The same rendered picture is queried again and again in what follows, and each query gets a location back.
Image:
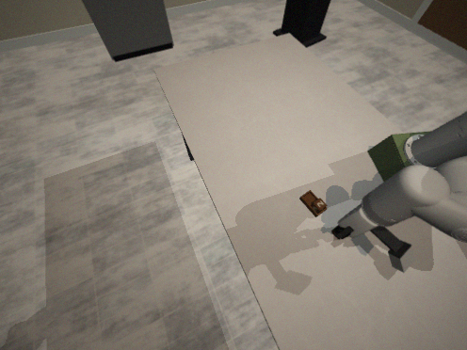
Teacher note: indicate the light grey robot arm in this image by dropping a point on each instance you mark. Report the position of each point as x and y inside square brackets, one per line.
[419, 190]

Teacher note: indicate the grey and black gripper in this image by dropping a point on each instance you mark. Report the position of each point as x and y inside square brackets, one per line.
[357, 223]

